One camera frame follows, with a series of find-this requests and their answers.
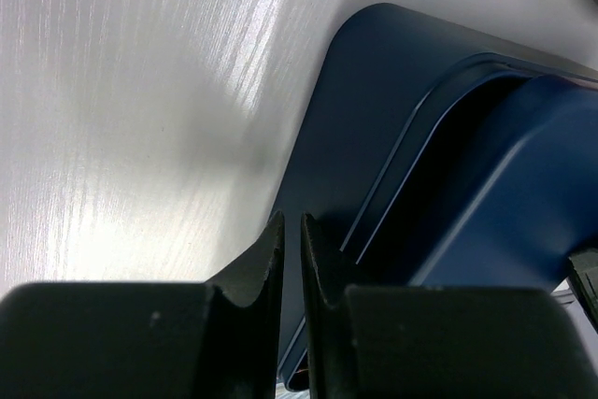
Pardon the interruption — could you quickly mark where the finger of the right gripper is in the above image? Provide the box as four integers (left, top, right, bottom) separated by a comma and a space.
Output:
568, 249, 598, 320

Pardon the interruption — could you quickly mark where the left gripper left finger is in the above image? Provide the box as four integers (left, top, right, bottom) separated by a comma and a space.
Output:
1, 213, 285, 398

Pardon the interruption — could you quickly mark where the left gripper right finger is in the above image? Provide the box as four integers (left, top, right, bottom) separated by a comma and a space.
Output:
301, 214, 597, 398

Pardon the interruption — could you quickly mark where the blue box lid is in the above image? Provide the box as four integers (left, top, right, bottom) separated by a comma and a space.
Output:
407, 76, 597, 291

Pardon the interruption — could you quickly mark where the blue chocolate box with tray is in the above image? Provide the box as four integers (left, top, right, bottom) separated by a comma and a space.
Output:
275, 4, 597, 392

